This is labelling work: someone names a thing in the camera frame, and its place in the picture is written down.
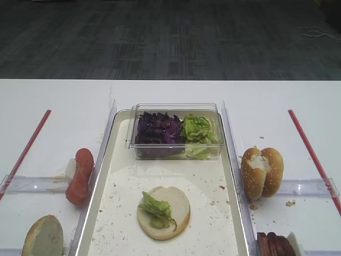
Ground purple cabbage pile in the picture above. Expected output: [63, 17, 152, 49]
[135, 111, 185, 159]

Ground green lettuce pile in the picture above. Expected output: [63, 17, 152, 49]
[181, 114, 219, 159]

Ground clear plastic salad box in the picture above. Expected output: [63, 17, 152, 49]
[126, 103, 224, 159]

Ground red rail left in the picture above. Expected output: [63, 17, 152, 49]
[0, 109, 51, 199]

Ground red rail right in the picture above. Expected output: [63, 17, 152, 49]
[288, 109, 340, 214]

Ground white pusher block left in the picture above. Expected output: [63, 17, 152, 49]
[65, 158, 77, 181]

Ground white pusher block lower right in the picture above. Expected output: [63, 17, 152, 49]
[287, 231, 301, 255]

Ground white cable on floor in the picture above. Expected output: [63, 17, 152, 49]
[297, 26, 341, 42]

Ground sesame bun right piece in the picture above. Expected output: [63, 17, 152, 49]
[261, 148, 284, 198]

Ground lettuce leaf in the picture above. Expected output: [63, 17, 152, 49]
[139, 191, 177, 231]

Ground bun half lower left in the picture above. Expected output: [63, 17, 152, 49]
[21, 215, 64, 256]

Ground clear pusher track right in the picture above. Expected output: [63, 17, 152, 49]
[276, 178, 340, 198]

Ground brown meat patties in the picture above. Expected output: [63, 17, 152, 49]
[257, 232, 296, 256]

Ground clear divider rail left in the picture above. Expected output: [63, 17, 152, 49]
[66, 100, 117, 256]

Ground bun bottom half on tray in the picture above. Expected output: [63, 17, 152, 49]
[137, 186, 191, 241]

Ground clear pusher track left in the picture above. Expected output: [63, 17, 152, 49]
[1, 175, 69, 195]

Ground white rectangular tray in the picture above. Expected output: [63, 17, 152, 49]
[76, 110, 248, 255]

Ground sesame bun left piece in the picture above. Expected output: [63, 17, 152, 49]
[241, 147, 269, 201]

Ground clear pusher track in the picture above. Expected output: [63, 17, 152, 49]
[276, 178, 340, 198]
[1, 175, 69, 195]

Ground sesame bun piece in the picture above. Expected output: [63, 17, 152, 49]
[241, 147, 269, 201]
[261, 148, 284, 198]

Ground red rail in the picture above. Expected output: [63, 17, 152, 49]
[288, 109, 340, 214]
[0, 109, 51, 199]

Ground white pusher block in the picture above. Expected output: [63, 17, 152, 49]
[65, 158, 77, 181]
[287, 231, 301, 255]

